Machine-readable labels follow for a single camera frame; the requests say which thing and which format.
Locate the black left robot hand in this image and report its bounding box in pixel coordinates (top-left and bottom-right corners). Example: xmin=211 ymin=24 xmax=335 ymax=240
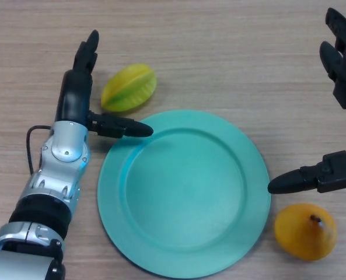
xmin=54 ymin=29 xmax=155 ymax=139

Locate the yellow starfruit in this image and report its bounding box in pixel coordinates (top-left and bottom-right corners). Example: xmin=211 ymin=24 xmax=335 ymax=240
xmin=100 ymin=63 xmax=158 ymax=113

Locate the green round plate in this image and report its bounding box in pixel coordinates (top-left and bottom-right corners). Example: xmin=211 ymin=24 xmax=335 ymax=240
xmin=97 ymin=109 xmax=272 ymax=271

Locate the orange pear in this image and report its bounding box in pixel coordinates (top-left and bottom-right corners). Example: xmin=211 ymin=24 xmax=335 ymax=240
xmin=274 ymin=203 xmax=338 ymax=262

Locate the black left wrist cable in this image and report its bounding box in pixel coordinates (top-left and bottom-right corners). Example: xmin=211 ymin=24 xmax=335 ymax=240
xmin=26 ymin=125 xmax=53 ymax=176

